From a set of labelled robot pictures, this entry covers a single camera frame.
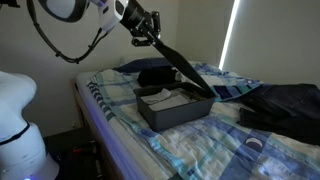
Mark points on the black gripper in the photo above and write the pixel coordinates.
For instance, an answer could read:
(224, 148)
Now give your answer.
(135, 16)

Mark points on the black box lid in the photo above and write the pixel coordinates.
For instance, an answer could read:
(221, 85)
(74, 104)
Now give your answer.
(181, 63)

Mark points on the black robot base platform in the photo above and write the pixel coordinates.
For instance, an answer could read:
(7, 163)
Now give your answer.
(66, 166)

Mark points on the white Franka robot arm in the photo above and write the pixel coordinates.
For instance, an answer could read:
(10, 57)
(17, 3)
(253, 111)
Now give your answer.
(20, 150)

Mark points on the dark grey plastic box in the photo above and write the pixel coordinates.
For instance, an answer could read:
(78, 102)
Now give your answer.
(176, 116)

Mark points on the blue checked duvet cover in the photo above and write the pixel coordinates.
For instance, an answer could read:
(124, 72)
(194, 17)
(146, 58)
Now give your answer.
(213, 150)

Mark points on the crumpled white paper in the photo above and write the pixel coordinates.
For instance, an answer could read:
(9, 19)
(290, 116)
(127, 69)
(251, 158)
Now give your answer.
(156, 96)

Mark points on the flat white paper sheet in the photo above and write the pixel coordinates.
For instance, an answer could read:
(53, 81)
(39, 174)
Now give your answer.
(170, 102)

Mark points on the white cloth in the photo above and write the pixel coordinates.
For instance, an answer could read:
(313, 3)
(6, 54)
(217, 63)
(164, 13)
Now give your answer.
(213, 80)

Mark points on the white mattress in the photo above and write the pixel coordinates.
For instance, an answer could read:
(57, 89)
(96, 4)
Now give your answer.
(110, 143)

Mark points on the white window blind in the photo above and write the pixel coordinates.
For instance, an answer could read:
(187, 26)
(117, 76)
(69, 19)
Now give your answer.
(276, 36)

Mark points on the dark blue jeans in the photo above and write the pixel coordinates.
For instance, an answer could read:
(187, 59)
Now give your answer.
(283, 113)

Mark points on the wooden bed frame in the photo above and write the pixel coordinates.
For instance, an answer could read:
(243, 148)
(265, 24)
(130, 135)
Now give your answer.
(87, 123)

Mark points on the black bracket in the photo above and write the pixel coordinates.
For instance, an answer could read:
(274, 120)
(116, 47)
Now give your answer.
(8, 3)

